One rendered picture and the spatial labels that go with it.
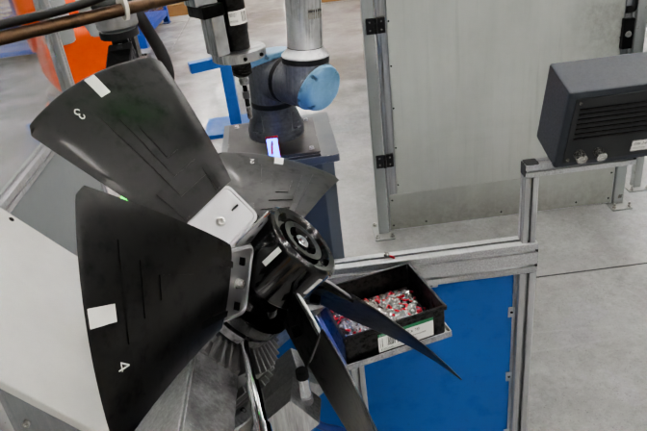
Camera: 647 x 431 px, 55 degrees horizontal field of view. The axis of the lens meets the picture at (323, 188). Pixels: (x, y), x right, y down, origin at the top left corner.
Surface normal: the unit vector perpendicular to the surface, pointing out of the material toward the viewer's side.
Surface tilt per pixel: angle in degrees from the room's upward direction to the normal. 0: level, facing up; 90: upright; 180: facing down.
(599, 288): 0
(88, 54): 90
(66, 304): 50
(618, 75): 15
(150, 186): 56
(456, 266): 90
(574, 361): 0
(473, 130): 90
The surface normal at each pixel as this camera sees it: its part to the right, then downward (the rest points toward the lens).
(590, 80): -0.09, -0.73
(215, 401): 0.69, -0.66
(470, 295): 0.07, 0.47
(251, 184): 0.02, -0.85
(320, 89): 0.70, 0.40
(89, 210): 0.81, -0.32
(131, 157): 0.43, -0.28
